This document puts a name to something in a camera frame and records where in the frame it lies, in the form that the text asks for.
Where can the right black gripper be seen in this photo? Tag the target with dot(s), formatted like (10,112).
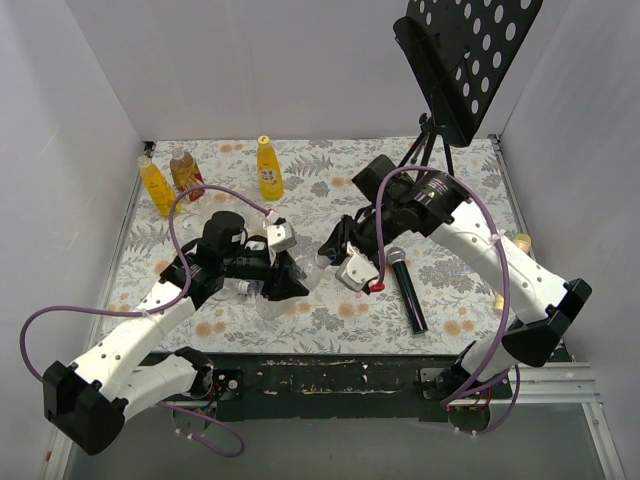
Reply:
(347,238)

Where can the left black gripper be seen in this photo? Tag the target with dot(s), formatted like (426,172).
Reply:
(272,273)

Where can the white blue pocari cap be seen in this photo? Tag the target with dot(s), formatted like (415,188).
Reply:
(323,261)

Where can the clear crushed plastic bottle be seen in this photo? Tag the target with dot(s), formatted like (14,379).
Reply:
(310,275)

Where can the brown tea bottle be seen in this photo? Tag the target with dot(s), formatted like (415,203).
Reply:
(184,170)

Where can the yellow honey pomelo bottle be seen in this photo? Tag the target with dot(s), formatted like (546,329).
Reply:
(162,195)

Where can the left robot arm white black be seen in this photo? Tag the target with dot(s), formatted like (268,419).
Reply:
(91,399)

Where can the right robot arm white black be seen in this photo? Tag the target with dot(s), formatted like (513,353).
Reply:
(539,306)

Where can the blue label crushed water bottle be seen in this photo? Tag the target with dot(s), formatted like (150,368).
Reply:
(242,287)

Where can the tall yellow juice bottle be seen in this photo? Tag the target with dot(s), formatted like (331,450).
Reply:
(268,169)

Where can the black silver microphone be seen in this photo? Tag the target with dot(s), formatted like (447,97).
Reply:
(396,258)

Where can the black front base bar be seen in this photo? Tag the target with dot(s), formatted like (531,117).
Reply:
(323,386)

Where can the floral patterned table mat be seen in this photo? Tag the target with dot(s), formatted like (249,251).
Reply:
(458,305)

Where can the beige cone object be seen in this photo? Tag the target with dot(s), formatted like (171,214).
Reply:
(523,242)

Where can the black perforated music stand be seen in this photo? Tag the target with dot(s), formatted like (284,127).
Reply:
(459,53)

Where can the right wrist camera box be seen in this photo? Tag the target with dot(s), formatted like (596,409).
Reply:
(357,272)

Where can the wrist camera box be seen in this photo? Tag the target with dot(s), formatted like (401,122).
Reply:
(357,272)
(281,237)

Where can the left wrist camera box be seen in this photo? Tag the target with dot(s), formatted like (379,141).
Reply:
(281,237)

